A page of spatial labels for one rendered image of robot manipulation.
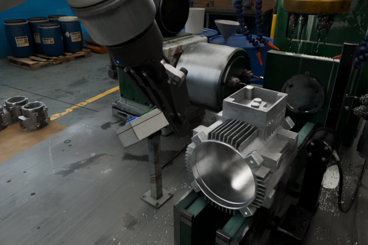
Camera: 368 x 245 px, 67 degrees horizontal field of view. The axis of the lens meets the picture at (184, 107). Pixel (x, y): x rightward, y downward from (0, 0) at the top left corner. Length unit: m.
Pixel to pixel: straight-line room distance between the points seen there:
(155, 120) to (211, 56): 0.38
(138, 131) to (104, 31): 0.36
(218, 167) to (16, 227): 0.54
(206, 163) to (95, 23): 0.45
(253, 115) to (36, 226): 0.62
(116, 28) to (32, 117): 2.52
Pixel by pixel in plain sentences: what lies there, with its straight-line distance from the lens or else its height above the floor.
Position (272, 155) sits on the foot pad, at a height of 1.07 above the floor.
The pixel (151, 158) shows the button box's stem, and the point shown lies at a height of 0.94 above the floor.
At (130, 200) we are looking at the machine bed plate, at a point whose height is 0.80.
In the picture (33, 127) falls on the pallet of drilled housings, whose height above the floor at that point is 0.18.
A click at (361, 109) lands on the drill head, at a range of 0.87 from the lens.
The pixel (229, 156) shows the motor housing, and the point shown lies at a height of 0.96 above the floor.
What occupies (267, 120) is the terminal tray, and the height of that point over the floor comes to 1.12.
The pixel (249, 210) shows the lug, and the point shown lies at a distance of 0.61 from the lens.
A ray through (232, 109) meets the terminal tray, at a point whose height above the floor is 1.13.
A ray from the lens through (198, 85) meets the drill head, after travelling 0.97.
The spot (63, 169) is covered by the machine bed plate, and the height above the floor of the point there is 0.80.
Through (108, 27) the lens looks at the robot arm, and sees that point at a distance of 0.33.
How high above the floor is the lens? 1.38
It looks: 25 degrees down
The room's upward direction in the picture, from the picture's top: straight up
